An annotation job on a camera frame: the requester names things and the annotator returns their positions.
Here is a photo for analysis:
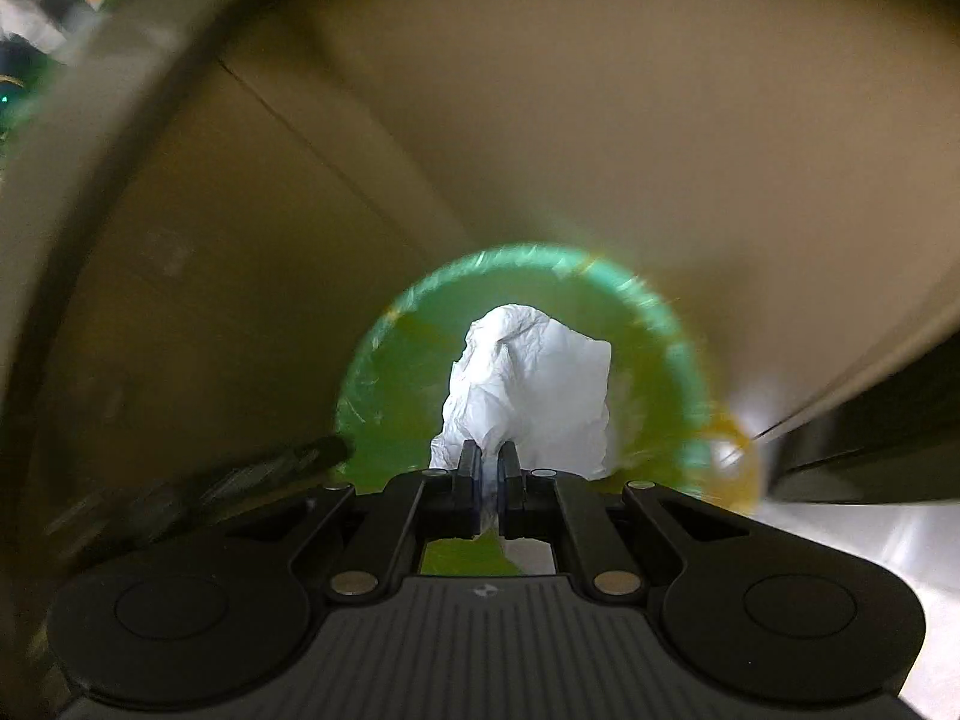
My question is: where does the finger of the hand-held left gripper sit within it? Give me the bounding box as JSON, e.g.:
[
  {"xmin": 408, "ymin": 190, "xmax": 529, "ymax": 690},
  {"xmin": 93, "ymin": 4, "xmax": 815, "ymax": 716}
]
[{"xmin": 45, "ymin": 433, "xmax": 355, "ymax": 550}]

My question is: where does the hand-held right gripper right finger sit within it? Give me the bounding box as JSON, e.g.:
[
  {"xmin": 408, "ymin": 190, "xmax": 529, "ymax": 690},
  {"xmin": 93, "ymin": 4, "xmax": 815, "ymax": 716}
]
[{"xmin": 499, "ymin": 442, "xmax": 752, "ymax": 602}]

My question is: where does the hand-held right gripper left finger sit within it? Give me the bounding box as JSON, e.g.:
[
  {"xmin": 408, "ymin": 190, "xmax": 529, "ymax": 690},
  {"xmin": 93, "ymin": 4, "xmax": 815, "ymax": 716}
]
[{"xmin": 225, "ymin": 441, "xmax": 482, "ymax": 602}]

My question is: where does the white tissue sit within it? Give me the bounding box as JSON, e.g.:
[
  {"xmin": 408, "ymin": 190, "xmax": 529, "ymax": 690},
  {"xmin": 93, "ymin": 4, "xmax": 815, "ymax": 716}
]
[{"xmin": 428, "ymin": 304, "xmax": 614, "ymax": 575}]

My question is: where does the beige cardboard box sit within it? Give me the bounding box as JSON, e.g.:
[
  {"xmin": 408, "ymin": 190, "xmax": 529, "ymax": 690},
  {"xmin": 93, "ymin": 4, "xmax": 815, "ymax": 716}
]
[{"xmin": 0, "ymin": 0, "xmax": 960, "ymax": 586}]

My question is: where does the black kitchen appliance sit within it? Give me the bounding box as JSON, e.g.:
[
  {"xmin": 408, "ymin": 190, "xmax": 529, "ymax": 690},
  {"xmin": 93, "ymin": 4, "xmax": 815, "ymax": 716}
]
[{"xmin": 750, "ymin": 356, "xmax": 960, "ymax": 505}]

